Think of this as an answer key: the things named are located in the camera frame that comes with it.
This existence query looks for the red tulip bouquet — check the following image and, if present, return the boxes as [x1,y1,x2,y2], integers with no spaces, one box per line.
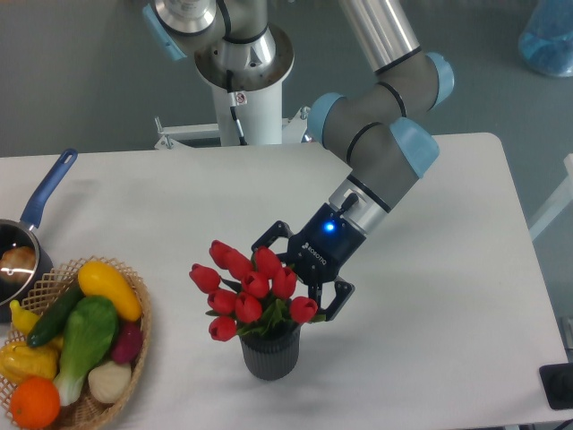
[189,240,326,341]

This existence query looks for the dark grey ribbed vase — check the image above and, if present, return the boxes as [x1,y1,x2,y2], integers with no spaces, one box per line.
[241,325,301,381]

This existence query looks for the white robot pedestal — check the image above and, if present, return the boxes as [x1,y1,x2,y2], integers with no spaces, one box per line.
[155,23,312,149]

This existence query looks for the blue translucent bottle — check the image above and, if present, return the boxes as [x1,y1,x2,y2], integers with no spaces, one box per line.
[518,0,572,78]

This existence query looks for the yellow squash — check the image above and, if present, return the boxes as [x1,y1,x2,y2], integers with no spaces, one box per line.
[77,261,142,323]

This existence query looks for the brown bread roll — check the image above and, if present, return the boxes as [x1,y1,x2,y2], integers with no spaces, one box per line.
[1,246,36,286]

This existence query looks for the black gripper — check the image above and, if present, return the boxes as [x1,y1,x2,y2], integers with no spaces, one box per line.
[251,203,365,323]

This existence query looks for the yellow banana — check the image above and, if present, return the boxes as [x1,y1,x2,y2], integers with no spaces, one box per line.
[9,300,64,351]

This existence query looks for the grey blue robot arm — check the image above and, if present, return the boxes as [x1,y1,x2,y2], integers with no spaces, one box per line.
[142,1,455,321]

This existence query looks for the green bok choy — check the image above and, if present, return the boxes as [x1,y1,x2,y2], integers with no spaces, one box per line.
[54,296,118,407]

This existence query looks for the black device at edge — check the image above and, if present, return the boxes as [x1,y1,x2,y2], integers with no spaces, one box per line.
[539,363,573,410]

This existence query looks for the purple red onion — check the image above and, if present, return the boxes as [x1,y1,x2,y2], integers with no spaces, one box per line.
[110,322,143,364]

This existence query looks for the white garlic bulb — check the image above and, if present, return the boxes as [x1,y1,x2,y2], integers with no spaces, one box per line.
[88,361,132,404]

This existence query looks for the yellow bell pepper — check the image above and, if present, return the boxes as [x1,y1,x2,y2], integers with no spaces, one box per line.
[1,341,59,385]

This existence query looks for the woven wicker basket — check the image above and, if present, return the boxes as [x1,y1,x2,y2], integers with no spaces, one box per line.
[21,255,152,429]

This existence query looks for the blue handled saucepan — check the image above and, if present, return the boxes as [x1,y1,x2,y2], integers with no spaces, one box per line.
[1,149,78,323]

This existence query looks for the orange fruit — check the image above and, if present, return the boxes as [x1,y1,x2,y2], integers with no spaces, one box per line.
[9,377,60,429]

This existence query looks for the green cucumber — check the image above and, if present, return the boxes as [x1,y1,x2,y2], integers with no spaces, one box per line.
[26,283,84,348]

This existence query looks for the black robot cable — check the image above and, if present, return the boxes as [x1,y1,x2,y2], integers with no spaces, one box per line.
[225,69,248,147]

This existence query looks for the white metal frame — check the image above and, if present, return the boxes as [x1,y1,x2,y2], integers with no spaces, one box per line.
[528,153,572,241]

